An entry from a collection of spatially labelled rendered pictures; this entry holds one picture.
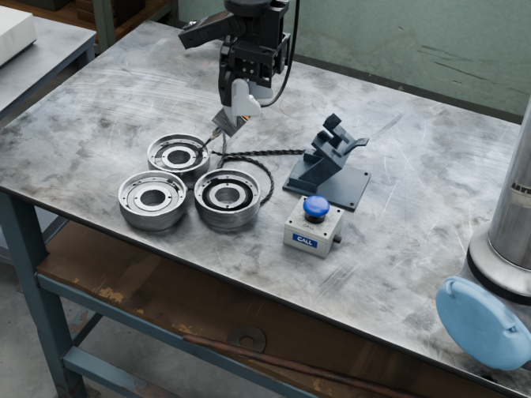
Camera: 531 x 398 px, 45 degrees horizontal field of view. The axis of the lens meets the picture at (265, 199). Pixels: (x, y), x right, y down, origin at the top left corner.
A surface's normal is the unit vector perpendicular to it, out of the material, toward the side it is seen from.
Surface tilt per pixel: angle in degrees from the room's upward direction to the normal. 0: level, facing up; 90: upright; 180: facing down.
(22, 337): 0
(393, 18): 90
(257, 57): 90
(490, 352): 98
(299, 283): 0
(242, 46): 0
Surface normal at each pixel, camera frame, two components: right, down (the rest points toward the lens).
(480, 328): -0.77, 0.51
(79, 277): 0.04, -0.73
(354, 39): -0.43, 0.60
